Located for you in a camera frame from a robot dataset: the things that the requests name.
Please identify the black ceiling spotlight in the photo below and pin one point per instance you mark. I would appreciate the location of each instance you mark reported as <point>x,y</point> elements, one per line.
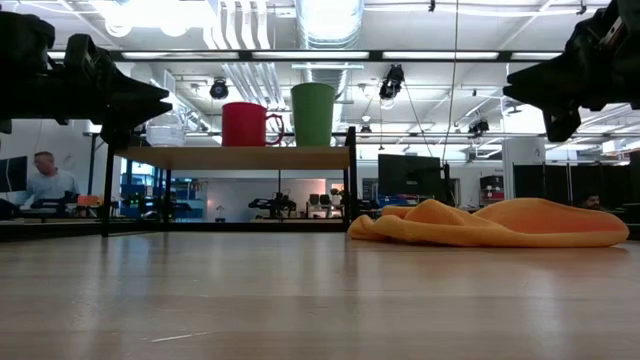
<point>391,80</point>
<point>218,89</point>
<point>479,126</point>

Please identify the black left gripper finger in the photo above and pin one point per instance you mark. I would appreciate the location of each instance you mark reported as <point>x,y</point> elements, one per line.
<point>140,90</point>
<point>125,117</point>

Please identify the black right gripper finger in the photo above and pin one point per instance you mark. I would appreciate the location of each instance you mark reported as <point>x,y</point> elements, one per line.
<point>545,82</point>
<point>562,125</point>

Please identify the red mug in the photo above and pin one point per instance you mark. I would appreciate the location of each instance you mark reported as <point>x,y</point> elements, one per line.
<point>245,125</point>

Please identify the person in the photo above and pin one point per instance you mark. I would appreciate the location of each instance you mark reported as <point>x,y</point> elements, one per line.
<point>592,201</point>
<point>47,182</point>

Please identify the small clear plastic cup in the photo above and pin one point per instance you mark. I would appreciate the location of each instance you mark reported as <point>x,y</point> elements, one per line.
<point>165,135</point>

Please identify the black computer monitor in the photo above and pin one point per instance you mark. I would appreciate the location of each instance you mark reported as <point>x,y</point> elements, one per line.
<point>12,174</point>
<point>410,175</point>

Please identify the black room partition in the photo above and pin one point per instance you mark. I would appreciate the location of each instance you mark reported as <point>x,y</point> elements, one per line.
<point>560,182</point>

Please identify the black table edge rail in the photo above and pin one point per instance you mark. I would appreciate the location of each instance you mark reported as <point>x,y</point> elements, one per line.
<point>225,226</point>

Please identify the orange cloth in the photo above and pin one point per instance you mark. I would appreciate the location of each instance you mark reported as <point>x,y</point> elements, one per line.
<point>500,225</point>

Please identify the wooden black-framed shelf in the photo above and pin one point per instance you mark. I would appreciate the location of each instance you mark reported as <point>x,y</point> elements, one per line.
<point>240,157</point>

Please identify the black background robot arm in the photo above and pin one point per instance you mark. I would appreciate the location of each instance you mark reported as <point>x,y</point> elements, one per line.
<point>272,205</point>

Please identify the red box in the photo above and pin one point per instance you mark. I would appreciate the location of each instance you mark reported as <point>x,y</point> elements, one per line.
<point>492,192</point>

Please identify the green plastic cup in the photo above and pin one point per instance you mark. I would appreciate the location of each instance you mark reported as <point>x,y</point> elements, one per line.
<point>312,115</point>

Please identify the black overhead frame bar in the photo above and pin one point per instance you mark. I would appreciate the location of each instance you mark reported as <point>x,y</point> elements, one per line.
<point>375,55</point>

